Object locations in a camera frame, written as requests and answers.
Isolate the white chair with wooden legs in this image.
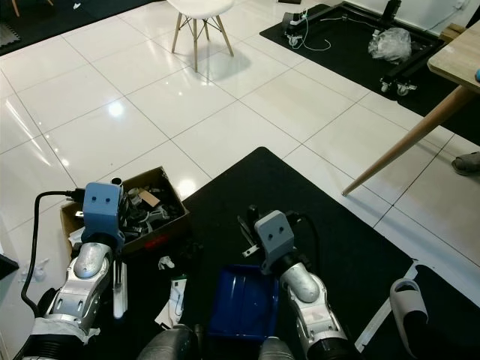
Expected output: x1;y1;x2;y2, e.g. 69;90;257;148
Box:
166;0;238;74

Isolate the brown cardboard box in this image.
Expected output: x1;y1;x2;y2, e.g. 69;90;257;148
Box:
61;166;191;257

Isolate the grey foam puzzle mat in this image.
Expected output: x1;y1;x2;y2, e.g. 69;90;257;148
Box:
0;21;21;47

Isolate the blue plastic dustpan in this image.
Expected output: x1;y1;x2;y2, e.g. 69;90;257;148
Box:
205;263;281;343

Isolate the black furniture top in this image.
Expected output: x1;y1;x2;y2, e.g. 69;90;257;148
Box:
0;253;20;280

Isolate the grey shoe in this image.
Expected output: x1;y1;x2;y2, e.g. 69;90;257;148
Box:
451;151;480;177

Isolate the black wheeled metal frame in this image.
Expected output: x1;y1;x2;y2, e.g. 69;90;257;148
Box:
280;0;448;98

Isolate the white tape strip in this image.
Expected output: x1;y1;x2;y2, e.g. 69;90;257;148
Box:
354;260;419;354

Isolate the white plastic tube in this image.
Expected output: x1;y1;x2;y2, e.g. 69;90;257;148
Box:
112;259;128;320

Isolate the black mat under wheeled frame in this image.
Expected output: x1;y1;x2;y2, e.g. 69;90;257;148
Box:
259;3;480;147

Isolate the grey robot leg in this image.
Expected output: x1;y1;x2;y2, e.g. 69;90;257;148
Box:
258;337;298;360
135;323;202;360

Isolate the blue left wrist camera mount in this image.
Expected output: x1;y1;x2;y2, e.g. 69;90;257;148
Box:
82;181;126;245

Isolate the clear crumpled plastic bag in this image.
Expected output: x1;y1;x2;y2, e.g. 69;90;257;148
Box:
367;27;413;64

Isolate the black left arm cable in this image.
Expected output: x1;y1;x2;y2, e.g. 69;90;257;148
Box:
20;190;88;317

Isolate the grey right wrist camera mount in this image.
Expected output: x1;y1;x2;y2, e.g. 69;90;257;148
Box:
253;209;298;273

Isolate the large black floor mat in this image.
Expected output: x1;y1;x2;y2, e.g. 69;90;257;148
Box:
112;146;480;360

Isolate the white power cable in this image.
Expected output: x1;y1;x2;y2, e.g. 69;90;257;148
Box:
298;10;335;53

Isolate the grey robot left leg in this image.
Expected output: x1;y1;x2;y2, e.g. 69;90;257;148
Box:
135;323;202;360

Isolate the grey robot right leg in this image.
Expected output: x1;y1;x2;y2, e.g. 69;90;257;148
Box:
258;337;298;360

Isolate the white paper wrapper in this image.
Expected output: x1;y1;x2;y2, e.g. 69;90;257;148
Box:
154;277;189;332

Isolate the grey slipper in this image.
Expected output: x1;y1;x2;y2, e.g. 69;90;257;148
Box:
389;277;429;358

